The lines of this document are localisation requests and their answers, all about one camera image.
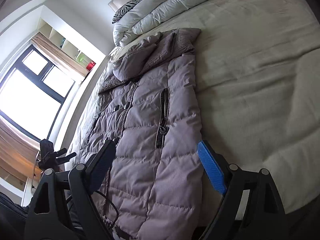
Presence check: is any mauve puffer jacket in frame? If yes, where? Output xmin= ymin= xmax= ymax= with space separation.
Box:
xmin=69 ymin=28 xmax=203 ymax=239

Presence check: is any black framed window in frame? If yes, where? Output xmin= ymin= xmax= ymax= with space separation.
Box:
xmin=1 ymin=45 xmax=75 ymax=141

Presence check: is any red box on shelf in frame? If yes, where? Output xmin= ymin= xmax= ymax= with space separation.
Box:
xmin=86 ymin=61 xmax=96 ymax=72

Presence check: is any green container on shelf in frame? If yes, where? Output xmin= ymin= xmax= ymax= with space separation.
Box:
xmin=75 ymin=52 xmax=85 ymax=63

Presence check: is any tan curtain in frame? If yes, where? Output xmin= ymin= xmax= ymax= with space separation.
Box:
xmin=31 ymin=32 xmax=89 ymax=78

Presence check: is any beige bed blanket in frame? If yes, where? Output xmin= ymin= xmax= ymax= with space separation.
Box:
xmin=62 ymin=0 xmax=320 ymax=227

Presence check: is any zebra print pillow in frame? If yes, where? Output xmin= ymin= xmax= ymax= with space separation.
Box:
xmin=112 ymin=0 xmax=142 ymax=24

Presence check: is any white folded duvet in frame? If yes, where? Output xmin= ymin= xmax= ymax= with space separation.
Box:
xmin=113 ymin=0 xmax=207 ymax=47

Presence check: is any black cable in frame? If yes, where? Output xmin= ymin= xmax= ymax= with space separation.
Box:
xmin=65 ymin=164 xmax=120 ymax=230

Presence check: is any white wall shelf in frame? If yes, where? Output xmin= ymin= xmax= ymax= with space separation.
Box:
xmin=38 ymin=18 xmax=92 ymax=68

